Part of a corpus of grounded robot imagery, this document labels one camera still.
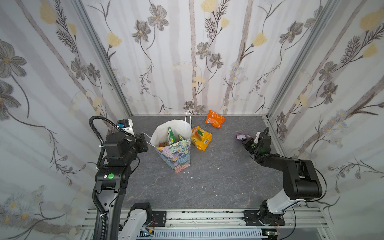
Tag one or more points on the white slotted cable duct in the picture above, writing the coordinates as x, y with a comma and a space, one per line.
204, 234

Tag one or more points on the small orange snack packet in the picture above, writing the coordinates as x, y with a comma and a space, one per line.
214, 119

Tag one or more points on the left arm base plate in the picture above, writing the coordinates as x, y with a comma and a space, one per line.
159, 219

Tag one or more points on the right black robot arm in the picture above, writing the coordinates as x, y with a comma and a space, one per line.
300, 181

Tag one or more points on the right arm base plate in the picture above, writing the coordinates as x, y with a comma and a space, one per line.
256, 218

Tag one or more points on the purple snack packet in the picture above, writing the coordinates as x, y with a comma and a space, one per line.
242, 137

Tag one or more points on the yellow snack bag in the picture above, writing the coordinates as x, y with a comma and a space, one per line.
200, 138

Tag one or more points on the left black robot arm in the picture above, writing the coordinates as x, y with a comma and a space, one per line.
118, 151

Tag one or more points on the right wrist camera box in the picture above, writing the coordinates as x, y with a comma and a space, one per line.
257, 137

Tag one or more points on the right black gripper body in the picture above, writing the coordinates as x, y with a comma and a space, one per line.
252, 144

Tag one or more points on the green Fox's candy bag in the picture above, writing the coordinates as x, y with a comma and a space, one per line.
171, 139

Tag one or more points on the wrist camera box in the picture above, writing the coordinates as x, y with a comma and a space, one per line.
257, 137
126, 125

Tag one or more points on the white paper bag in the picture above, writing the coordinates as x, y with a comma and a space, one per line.
178, 155

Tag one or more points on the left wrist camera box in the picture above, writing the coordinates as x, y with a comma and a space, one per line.
126, 125

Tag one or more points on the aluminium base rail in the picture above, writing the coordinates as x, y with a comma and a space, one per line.
302, 222

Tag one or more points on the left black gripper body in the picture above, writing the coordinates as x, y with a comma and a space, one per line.
139, 146

